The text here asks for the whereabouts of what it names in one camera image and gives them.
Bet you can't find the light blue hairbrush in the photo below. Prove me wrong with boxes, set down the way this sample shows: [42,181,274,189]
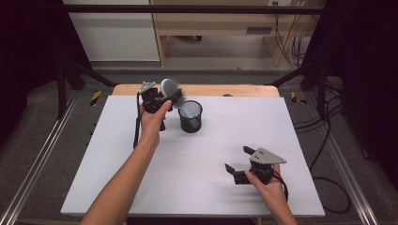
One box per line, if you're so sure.
[160,78,202,129]

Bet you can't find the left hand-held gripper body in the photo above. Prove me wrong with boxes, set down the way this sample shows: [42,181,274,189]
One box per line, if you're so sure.
[139,81,174,132]

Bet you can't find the person's right hand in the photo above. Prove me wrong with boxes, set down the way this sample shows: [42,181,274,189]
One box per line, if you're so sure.
[245,164,291,214]

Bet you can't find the left hand-held gripper cable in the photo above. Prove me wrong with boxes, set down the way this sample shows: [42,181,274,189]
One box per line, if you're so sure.
[132,91,143,150]

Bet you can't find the white board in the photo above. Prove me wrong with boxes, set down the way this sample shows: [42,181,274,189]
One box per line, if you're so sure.
[60,95,327,218]

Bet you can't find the person's left hand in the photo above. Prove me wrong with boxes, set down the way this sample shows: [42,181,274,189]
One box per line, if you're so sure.
[138,99,174,148]

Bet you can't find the white cabinet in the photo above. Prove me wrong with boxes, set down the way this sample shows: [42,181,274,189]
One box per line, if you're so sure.
[61,0,161,63]

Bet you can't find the black mesh pen holder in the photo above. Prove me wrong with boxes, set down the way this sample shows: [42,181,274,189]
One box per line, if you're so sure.
[177,99,204,134]

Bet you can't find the yellow black tape marker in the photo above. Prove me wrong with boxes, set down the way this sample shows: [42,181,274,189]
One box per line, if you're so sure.
[290,91,308,106]
[89,90,103,107]

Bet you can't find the grey desk label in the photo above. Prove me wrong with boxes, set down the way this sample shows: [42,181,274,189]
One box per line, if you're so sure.
[246,26,273,35]

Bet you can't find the black horizontal frame bar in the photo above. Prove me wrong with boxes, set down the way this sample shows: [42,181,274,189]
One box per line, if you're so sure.
[61,4,327,15]

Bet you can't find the black frame strut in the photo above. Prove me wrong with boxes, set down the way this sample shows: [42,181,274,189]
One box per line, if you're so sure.
[56,58,117,120]
[268,59,329,120]

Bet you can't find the right hand-held gripper cable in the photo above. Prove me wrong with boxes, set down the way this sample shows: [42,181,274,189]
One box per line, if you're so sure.
[271,170,352,216]

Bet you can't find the light wooden desk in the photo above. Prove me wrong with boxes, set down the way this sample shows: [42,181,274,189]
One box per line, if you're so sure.
[149,0,324,68]

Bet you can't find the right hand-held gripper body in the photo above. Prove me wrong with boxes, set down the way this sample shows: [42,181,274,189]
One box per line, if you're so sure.
[232,147,287,186]

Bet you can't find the black floor cable bundle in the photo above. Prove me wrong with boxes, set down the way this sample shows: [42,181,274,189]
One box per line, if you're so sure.
[293,78,345,173]

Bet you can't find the hand-held gripper cable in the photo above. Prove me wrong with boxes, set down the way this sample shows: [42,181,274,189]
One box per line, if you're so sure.
[271,170,352,216]
[132,91,143,150]

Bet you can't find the black curtain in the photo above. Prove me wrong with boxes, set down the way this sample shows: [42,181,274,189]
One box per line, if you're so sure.
[0,0,92,148]
[302,0,398,190]

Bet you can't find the aluminium rail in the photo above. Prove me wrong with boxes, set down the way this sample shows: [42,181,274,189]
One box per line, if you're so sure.
[303,93,380,225]
[0,90,81,225]

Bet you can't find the wooden table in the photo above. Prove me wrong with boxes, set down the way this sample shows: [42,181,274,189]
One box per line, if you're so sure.
[112,83,281,98]

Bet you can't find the hanging black cables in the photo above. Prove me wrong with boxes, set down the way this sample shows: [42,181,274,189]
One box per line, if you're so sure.
[274,13,314,68]

